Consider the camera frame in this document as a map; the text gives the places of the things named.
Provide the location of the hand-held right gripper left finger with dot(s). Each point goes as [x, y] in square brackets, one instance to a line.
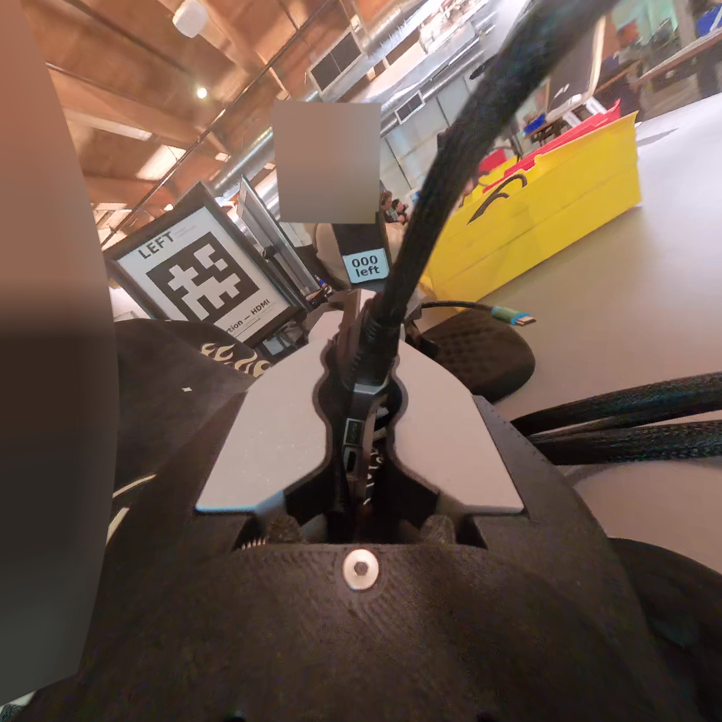
[271, 434]

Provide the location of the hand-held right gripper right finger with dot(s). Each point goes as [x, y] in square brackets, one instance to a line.
[451, 440]

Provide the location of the grey metal port adapter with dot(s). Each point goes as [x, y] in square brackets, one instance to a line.
[352, 445]

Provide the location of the large yellow plastic bin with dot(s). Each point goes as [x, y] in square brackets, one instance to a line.
[536, 225]

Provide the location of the small ceiling vent grille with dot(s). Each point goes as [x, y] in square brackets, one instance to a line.
[409, 108]

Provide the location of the framed marker poster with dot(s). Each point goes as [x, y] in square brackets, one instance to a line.
[197, 271]

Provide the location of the large ceiling vent grille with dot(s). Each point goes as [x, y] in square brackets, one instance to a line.
[335, 59]

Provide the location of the red plastic bin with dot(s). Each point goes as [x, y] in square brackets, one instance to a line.
[564, 135]

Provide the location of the aluminium frame rail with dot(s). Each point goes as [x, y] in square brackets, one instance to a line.
[276, 242]

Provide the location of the black board with tan frame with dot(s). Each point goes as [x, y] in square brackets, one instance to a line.
[569, 73]

